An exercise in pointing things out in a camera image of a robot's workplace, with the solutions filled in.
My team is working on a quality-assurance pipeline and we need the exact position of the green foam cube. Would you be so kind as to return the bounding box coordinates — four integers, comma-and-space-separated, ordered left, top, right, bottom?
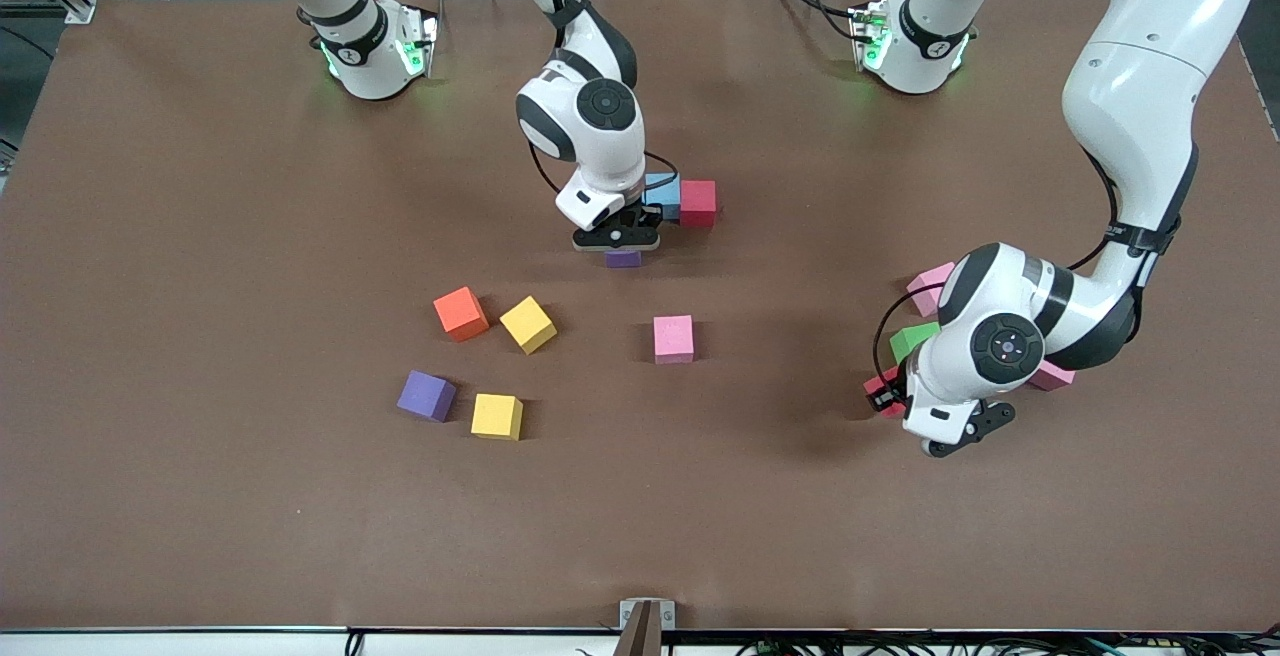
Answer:
889, 322, 941, 367

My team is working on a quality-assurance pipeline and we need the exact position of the yellow foam cube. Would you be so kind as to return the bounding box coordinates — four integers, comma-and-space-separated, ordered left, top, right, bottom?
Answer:
470, 393, 524, 442
499, 296, 558, 355

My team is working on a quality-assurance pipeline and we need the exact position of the blue foam cube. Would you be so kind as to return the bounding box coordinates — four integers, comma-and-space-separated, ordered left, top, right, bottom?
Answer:
643, 173, 682, 223

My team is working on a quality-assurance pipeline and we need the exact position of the white table edge rail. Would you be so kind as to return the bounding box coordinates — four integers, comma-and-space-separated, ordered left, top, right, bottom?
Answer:
0, 628, 1280, 656

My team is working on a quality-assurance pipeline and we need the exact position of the large table cover sheet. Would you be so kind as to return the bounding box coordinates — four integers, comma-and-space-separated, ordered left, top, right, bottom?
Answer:
0, 0, 1280, 632

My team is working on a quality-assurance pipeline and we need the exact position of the grey metal table bracket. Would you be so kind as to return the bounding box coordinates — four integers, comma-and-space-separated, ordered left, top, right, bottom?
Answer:
612, 598, 677, 656

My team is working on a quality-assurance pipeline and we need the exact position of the orange foam cube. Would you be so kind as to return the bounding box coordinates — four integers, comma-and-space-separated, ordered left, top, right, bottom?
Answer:
433, 286, 491, 343

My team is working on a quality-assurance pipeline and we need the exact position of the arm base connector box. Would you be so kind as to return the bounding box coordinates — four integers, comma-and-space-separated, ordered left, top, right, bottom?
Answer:
848, 1, 894, 72
393, 4, 442, 79

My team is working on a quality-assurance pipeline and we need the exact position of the red foam cube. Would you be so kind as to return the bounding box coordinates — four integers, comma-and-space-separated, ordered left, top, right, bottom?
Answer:
680, 179, 719, 229
863, 369, 907, 419

